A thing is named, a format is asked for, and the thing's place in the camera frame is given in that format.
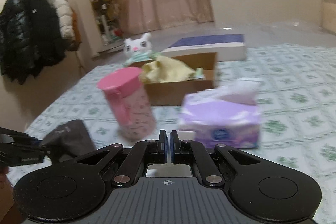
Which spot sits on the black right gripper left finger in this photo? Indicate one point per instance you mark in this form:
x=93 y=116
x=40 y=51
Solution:
x=162 y=147

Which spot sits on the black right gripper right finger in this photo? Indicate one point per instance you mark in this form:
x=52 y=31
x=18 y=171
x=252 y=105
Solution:
x=175 y=147

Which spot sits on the dark grey sock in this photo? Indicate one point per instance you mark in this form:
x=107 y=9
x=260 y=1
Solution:
x=68 y=141

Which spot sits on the green microfiber cloth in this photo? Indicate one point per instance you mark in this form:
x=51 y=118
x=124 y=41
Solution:
x=199 y=74

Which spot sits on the person's left hand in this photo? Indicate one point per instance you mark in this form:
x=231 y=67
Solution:
x=4 y=170

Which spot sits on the brown cardboard box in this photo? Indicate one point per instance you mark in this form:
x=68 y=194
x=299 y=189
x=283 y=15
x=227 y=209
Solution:
x=173 y=93

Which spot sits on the pink lidded cup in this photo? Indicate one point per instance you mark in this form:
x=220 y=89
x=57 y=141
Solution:
x=129 y=102

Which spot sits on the purple tissue pack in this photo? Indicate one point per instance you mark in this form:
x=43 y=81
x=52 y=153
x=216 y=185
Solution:
x=227 y=114

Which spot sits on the yellow cloth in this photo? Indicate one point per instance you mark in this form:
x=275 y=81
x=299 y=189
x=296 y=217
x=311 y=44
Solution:
x=166 y=70

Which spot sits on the white bunny plush toy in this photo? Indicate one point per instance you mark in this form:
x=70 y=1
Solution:
x=137 y=50

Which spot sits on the shiny black puffer jacket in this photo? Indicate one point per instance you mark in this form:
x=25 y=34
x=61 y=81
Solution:
x=17 y=52

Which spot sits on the matte black jacket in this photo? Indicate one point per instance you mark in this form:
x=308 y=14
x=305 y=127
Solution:
x=46 y=34

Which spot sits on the blue and white flat box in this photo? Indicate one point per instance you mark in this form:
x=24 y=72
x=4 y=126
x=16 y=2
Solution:
x=229 y=47

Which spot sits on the brown jacket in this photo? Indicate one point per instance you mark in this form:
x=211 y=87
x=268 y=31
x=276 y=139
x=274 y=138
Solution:
x=75 y=44

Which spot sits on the green patterned bed sheet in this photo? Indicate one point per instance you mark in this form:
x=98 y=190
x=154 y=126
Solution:
x=297 y=102

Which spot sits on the white puffer jacket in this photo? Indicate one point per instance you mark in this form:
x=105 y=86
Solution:
x=64 y=13

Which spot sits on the covered standing fan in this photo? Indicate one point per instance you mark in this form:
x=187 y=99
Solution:
x=112 y=35

